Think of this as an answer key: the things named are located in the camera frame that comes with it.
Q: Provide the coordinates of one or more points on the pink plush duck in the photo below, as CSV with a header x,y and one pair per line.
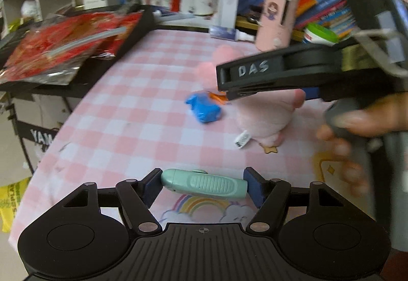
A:
x,y
207,72

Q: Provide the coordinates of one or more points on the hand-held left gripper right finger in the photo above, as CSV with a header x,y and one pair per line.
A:
x,y
255,187

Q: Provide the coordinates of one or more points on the pink plush pig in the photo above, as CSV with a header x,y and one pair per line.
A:
x,y
264,121

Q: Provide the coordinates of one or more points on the pink checked tablecloth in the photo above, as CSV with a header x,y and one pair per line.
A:
x,y
143,92

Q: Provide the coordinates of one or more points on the person's right hand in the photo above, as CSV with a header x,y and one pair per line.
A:
x,y
382,118

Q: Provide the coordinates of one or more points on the blue plastic toy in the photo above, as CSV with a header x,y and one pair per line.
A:
x,y
204,108

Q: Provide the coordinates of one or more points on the bag of red envelopes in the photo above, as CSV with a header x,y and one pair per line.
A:
x,y
63,41

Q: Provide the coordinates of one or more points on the black electronic keyboard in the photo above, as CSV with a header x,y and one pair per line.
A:
x,y
137,29

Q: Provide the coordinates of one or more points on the white jar green lid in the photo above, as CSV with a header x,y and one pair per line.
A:
x,y
318,32

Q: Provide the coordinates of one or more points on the row of colourful books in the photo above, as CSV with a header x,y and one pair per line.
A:
x,y
318,3

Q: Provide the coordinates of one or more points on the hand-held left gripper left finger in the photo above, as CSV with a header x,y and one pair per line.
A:
x,y
151,187

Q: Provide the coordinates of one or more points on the glue tube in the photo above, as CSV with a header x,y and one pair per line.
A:
x,y
223,32

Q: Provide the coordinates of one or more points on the mint green utility knife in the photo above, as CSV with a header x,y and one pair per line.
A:
x,y
204,185

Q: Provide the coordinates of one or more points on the yellow plastic bag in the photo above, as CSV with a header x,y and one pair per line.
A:
x,y
12,201

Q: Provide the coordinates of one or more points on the pink rectangular box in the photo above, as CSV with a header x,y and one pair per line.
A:
x,y
274,29

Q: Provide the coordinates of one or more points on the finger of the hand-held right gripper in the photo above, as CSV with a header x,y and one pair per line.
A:
x,y
255,83

